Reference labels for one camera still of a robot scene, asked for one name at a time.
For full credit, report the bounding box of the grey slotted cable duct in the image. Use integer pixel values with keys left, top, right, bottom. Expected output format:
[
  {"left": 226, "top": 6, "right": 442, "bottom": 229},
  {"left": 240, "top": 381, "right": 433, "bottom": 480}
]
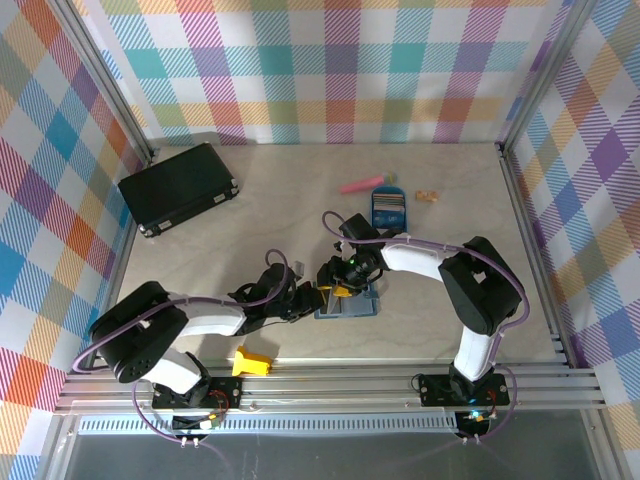
[{"left": 77, "top": 417, "right": 462, "bottom": 436}]

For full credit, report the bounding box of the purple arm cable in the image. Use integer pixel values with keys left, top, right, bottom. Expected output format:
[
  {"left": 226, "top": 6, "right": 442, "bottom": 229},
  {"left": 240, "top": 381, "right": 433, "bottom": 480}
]
[
  {"left": 73, "top": 248, "right": 296, "bottom": 446},
  {"left": 321, "top": 209, "right": 531, "bottom": 445}
]

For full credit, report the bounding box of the stack of credit cards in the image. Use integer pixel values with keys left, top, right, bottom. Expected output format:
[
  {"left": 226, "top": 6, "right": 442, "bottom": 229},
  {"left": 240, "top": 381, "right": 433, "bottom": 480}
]
[{"left": 373, "top": 189, "right": 405, "bottom": 211}]

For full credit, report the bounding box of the black round cable mount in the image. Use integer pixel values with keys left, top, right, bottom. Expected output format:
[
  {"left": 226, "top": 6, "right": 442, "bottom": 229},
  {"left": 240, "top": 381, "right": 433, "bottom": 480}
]
[
  {"left": 171, "top": 411, "right": 222, "bottom": 449},
  {"left": 455, "top": 408, "right": 500, "bottom": 447}
]

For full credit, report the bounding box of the pink toy microphone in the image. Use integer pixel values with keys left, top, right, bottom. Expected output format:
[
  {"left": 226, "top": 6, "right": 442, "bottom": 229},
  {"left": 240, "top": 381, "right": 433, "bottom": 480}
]
[{"left": 339, "top": 172, "right": 400, "bottom": 195}]

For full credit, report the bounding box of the aluminium frame post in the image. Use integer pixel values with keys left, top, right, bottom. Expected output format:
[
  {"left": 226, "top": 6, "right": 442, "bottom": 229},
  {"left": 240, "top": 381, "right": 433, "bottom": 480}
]
[
  {"left": 494, "top": 0, "right": 601, "bottom": 154},
  {"left": 49, "top": 0, "right": 161, "bottom": 164}
]

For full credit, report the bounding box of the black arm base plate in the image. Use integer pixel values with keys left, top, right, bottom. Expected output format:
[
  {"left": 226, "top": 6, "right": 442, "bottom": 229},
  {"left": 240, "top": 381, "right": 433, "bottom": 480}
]
[
  {"left": 418, "top": 373, "right": 511, "bottom": 407},
  {"left": 151, "top": 377, "right": 245, "bottom": 409}
]

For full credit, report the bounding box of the blue credit card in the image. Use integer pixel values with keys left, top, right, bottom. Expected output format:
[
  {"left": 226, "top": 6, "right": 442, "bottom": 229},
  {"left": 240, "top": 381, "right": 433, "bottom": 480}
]
[{"left": 374, "top": 208, "right": 406, "bottom": 228}]

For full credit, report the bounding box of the yellow plastic part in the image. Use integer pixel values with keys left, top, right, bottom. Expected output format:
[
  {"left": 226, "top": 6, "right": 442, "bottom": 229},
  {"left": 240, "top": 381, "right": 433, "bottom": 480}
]
[{"left": 231, "top": 345, "right": 274, "bottom": 377}]

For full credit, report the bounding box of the blue oval card tray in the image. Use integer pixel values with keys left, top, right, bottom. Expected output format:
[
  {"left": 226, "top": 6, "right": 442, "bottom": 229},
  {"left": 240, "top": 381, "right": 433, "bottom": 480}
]
[{"left": 369, "top": 185, "right": 409, "bottom": 235}]

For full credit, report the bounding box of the aluminium table edge rail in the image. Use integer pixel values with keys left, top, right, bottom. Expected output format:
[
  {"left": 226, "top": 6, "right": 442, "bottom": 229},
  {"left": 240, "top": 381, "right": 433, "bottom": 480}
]
[{"left": 53, "top": 366, "right": 610, "bottom": 415}]

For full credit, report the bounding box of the blue card holder wallet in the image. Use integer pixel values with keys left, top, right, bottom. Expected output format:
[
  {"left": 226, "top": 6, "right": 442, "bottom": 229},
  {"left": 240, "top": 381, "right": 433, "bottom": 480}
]
[{"left": 313, "top": 284, "right": 378, "bottom": 321}]

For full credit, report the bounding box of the black hard case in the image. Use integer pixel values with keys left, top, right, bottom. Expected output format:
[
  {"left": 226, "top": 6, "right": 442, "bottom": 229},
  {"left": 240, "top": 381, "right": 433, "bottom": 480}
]
[{"left": 117, "top": 142, "right": 241, "bottom": 239}]

